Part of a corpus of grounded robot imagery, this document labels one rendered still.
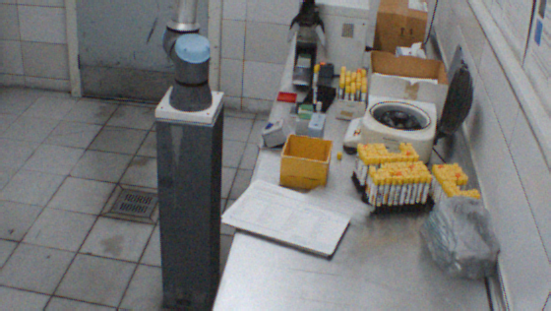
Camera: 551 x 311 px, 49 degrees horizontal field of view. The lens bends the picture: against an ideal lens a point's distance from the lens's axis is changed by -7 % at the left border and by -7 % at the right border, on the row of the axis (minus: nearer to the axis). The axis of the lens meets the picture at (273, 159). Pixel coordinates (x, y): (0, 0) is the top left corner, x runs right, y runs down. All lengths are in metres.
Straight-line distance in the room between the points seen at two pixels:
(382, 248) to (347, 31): 1.10
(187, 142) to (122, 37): 2.03
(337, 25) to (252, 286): 1.30
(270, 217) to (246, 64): 2.44
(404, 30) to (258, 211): 1.44
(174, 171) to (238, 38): 1.86
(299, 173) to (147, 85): 2.50
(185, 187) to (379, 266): 0.92
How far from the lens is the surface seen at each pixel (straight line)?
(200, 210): 2.33
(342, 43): 2.54
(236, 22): 3.96
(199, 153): 2.20
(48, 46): 4.44
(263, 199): 1.76
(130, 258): 2.95
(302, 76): 2.41
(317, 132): 1.96
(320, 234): 1.65
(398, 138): 1.96
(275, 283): 1.51
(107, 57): 4.22
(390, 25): 2.90
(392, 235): 1.72
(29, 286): 2.87
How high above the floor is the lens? 1.89
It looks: 31 degrees down
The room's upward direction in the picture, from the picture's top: 4 degrees clockwise
